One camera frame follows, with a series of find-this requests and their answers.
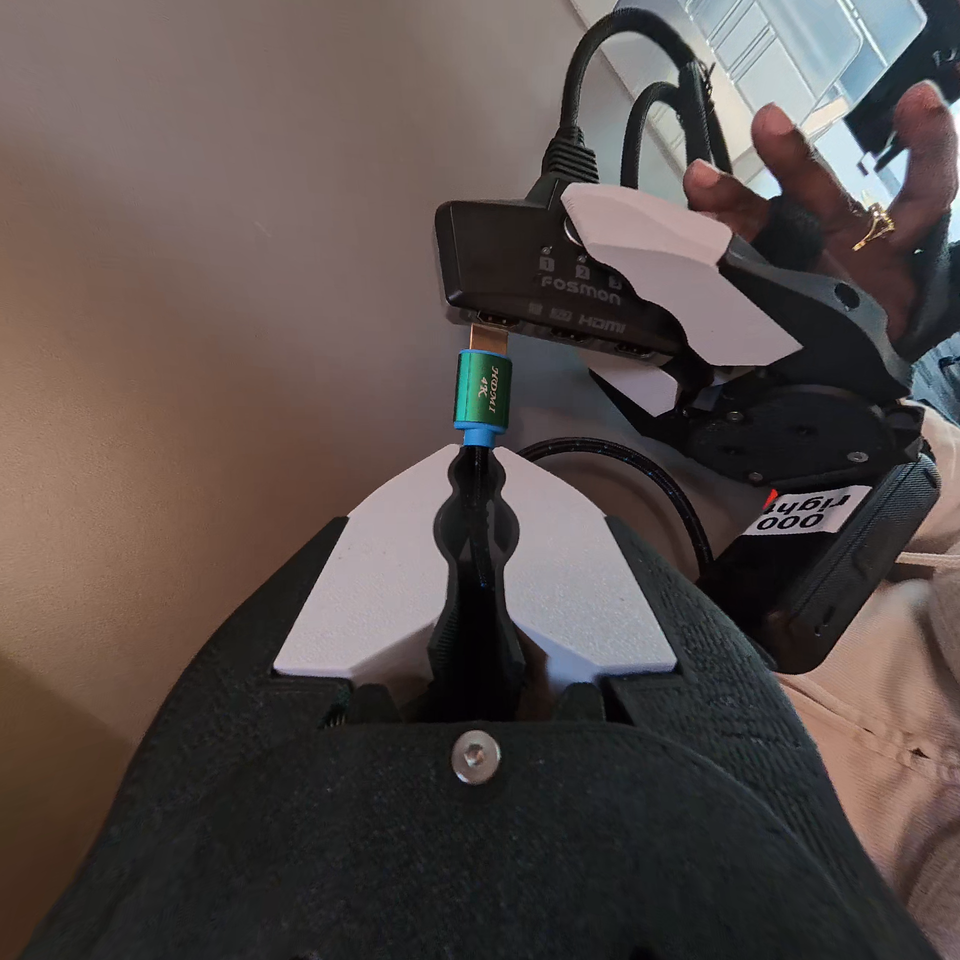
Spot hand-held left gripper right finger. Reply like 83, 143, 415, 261
491, 447, 678, 720

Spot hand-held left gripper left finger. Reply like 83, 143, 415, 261
273, 443, 468, 720

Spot clear plastic bin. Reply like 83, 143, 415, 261
570, 0, 929, 183

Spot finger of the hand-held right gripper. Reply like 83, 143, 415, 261
588, 365, 685, 419
560, 182, 805, 369

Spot person's right hand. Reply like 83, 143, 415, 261
682, 80, 960, 363

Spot braided HDMI cable green plugs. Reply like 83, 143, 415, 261
437, 321, 715, 721

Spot gold ring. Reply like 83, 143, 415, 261
851, 201, 898, 253

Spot grey desk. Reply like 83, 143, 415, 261
0, 0, 759, 766

